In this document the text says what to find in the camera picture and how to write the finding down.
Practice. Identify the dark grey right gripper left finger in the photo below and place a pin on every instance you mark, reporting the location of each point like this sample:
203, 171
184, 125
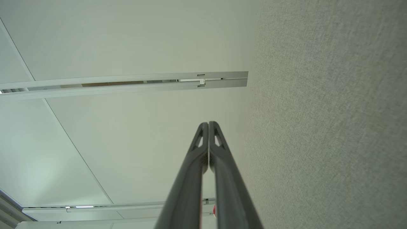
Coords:
187, 197

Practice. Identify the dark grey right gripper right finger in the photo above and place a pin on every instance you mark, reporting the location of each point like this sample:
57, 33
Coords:
232, 203

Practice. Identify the white ceiling rail with lamp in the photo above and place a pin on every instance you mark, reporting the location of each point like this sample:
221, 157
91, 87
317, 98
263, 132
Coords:
95, 212

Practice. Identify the long white ceiling rail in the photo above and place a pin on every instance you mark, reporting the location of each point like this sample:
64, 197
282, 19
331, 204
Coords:
127, 78

